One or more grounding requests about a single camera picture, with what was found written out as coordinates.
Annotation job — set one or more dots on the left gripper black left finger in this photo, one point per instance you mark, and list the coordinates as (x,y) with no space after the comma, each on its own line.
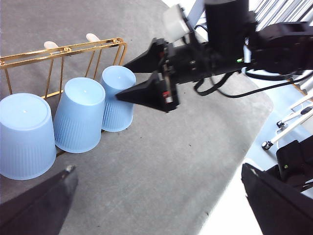
(36,208)

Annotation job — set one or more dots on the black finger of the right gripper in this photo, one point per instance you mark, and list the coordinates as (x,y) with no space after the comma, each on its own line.
(146,61)
(146,93)

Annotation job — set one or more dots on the white wheeled stand frame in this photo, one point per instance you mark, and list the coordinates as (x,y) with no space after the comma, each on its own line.
(266,145)

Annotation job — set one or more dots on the grey slatted panel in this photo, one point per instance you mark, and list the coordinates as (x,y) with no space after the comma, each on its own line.
(281,9)

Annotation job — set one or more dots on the white metal frame bar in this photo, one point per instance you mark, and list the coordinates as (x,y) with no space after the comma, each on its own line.
(195,12)

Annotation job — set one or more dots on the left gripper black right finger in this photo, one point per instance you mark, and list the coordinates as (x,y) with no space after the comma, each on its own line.
(283,210)

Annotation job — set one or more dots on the blue ribbed plastic cup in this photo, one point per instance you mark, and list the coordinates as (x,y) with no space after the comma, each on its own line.
(115,80)
(78,117)
(24,137)

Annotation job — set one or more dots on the pale grey camera box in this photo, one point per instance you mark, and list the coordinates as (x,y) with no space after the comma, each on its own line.
(174,23)

